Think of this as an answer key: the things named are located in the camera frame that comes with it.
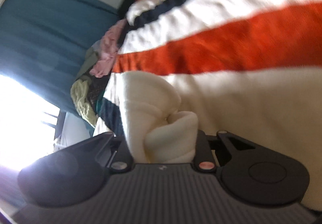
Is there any black fuzzy garment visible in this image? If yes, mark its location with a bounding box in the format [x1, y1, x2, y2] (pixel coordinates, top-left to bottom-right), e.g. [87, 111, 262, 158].
[117, 0, 135, 19]

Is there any pink garment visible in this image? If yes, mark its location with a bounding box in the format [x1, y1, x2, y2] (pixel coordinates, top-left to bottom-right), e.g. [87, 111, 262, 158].
[90, 19, 127, 78]

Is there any light green knit garment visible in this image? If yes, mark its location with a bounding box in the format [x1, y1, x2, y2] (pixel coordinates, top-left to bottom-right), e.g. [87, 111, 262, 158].
[70, 79, 98, 128]

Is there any striped bed blanket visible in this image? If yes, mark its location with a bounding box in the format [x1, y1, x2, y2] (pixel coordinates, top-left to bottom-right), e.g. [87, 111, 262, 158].
[95, 0, 322, 214]

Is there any dark green garment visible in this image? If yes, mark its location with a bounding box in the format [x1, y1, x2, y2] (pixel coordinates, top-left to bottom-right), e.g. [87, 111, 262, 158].
[96, 95, 103, 114]

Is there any white zip-up garment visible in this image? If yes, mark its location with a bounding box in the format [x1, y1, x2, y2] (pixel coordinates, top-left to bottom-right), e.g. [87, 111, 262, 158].
[118, 72, 198, 163]

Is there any teal right curtain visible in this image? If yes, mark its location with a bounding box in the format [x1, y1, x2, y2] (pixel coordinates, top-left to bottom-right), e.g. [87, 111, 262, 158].
[1, 0, 119, 113]

